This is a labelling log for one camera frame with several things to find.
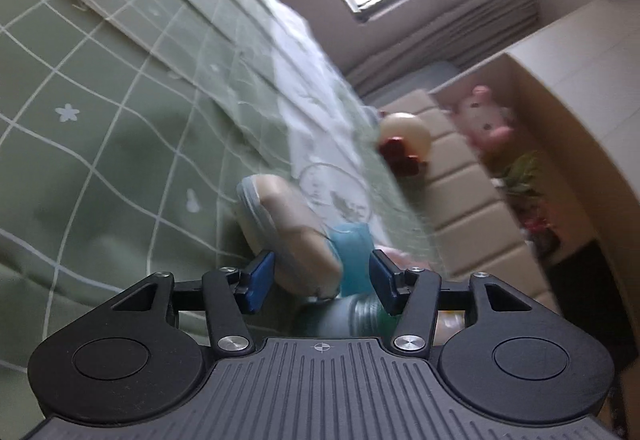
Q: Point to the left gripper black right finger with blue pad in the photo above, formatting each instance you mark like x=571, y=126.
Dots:
x=429, y=310

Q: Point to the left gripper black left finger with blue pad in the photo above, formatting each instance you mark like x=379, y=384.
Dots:
x=225, y=296

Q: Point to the grey ribbed plush item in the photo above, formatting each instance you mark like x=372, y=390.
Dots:
x=356, y=316

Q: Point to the beige padded headboard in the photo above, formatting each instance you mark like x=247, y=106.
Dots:
x=474, y=229

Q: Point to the beige doll with blue clothes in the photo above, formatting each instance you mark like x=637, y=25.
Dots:
x=312, y=259

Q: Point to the cream round plush red bow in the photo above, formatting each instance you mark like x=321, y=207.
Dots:
x=405, y=143

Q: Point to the green potted plant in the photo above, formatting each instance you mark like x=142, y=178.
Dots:
x=519, y=178

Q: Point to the pink plush toy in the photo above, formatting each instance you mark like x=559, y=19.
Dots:
x=483, y=122

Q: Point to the green checked bed sheet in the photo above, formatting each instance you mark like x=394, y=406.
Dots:
x=126, y=127

